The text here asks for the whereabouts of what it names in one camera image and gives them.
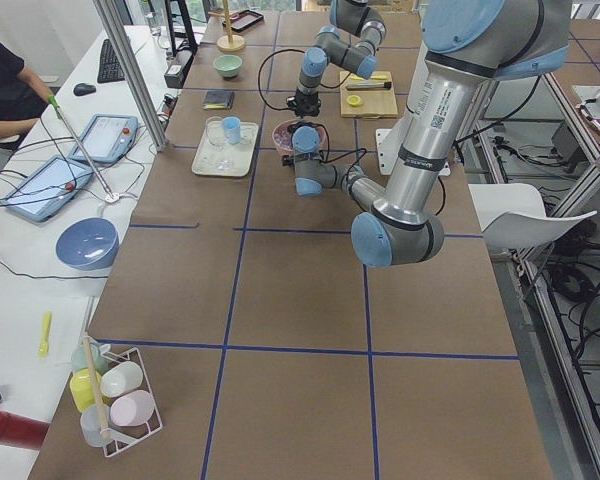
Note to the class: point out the near blue teach pendant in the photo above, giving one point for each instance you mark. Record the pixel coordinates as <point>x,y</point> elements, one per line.
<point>48,189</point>

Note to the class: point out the metal pointer rod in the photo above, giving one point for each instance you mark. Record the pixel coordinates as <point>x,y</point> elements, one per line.
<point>111,197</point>

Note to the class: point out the white wire cup rack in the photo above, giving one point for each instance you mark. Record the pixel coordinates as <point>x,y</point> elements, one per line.
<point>124,438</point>

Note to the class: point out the white bear tray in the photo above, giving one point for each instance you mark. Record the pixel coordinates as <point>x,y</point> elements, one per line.
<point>232,161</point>

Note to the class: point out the blue plastic bowl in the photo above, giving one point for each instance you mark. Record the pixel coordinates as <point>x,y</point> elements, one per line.
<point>89,244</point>

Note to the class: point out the pink cup in rack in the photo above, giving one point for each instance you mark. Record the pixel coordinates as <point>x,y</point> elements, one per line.
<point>132,409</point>

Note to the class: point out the steel rod knife handle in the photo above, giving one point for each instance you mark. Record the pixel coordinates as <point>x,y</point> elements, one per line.
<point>368,86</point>

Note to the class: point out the grey folded cloth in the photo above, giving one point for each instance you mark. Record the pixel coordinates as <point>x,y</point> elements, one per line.
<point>218,100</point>

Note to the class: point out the dark tray with glasses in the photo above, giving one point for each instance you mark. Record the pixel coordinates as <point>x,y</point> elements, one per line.
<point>244,20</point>

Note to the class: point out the aluminium frame post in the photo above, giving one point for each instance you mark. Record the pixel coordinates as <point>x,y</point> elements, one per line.
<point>115,30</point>

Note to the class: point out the pink bowl of ice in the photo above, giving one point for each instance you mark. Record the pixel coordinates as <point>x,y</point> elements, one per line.
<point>282,136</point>

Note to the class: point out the wooden rack handle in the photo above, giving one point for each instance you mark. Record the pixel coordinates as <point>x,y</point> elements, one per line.
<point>95,387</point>

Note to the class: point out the blue teach pendant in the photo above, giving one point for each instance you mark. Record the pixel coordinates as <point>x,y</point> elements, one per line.
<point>48,189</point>
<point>107,137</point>

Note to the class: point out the yellow plastic spoon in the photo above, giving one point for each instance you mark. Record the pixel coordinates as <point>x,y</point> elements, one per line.
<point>43,347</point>

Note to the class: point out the green cup in rack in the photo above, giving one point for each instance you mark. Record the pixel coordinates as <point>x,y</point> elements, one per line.
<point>79,359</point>

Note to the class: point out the black computer mouse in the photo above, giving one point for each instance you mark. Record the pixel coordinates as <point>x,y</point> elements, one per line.
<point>83,89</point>

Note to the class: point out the light blue plastic cup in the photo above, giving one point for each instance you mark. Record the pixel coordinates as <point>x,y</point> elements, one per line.
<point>232,128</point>

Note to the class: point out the grey cup in rack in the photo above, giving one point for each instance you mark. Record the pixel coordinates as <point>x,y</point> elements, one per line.
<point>91,427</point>

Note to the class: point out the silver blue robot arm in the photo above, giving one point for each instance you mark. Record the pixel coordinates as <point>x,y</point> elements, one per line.
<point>350,42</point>
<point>464,44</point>

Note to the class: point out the white cup in rack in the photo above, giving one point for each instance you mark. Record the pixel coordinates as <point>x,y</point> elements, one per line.
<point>121,379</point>

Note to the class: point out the person in black shirt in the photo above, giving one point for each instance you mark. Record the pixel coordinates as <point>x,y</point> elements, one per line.
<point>23,98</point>

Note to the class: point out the yellow plastic knife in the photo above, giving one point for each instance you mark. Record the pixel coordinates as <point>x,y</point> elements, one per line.
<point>373,77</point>

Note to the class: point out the wooden cutting board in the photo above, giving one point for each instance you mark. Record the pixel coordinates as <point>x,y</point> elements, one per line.
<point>377,103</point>

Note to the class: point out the green ceramic bowl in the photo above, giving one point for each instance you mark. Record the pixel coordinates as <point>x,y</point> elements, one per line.
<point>228,66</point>

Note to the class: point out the wooden mug tree stand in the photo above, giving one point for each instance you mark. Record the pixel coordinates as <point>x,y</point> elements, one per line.
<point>229,42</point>

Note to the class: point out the black keyboard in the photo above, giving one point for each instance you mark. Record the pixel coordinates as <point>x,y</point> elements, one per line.
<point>109,68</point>

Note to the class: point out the yellow cup in rack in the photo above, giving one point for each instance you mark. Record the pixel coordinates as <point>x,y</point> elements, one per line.
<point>81,389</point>

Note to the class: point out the clear wine glass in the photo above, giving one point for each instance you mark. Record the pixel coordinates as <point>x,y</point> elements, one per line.
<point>215,133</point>

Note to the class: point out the yellow lemon slice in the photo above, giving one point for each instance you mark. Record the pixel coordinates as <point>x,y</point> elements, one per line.
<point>354,101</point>

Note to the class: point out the far blue teach pendant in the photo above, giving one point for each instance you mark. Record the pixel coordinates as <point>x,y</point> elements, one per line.
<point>107,137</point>

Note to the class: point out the white chair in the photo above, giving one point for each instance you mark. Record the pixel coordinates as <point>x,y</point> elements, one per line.
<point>513,216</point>

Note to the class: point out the red cylinder bottle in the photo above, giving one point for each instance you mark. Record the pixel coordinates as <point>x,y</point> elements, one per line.
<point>21,432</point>

